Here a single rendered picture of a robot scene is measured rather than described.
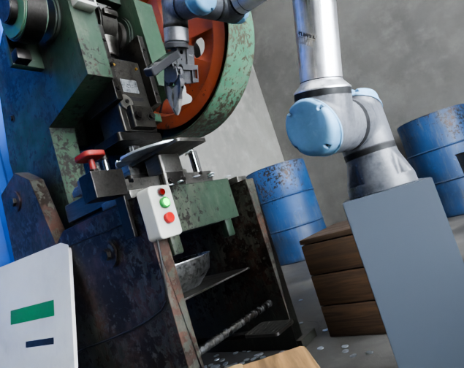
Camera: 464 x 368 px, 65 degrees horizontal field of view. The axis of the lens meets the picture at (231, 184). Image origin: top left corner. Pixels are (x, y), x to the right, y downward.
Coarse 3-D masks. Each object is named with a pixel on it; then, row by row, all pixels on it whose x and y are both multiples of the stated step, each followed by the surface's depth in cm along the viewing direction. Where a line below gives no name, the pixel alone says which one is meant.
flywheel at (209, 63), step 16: (144, 0) 174; (160, 0) 170; (160, 16) 171; (160, 32) 172; (192, 32) 160; (208, 32) 155; (224, 32) 146; (208, 48) 156; (224, 48) 147; (208, 64) 157; (208, 80) 153; (192, 96) 164; (208, 96) 154; (192, 112) 160; (160, 128) 173; (176, 128) 168
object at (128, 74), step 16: (128, 64) 136; (128, 80) 133; (128, 96) 129; (144, 96) 137; (112, 112) 129; (128, 112) 127; (144, 112) 130; (112, 128) 129; (128, 128) 126; (144, 128) 130
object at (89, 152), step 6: (90, 150) 91; (96, 150) 93; (102, 150) 94; (78, 156) 92; (84, 156) 91; (90, 156) 92; (96, 156) 94; (102, 156) 95; (78, 162) 94; (84, 162) 96; (90, 162) 94; (90, 168) 94
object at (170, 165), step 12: (168, 144) 114; (180, 144) 116; (192, 144) 121; (144, 156) 121; (156, 156) 121; (168, 156) 123; (156, 168) 121; (168, 168) 122; (180, 168) 126; (168, 180) 120
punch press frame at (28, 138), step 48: (48, 0) 121; (96, 0) 140; (0, 48) 149; (48, 48) 127; (96, 48) 121; (0, 96) 153; (48, 96) 130; (96, 96) 128; (48, 144) 133; (96, 144) 166; (192, 192) 118
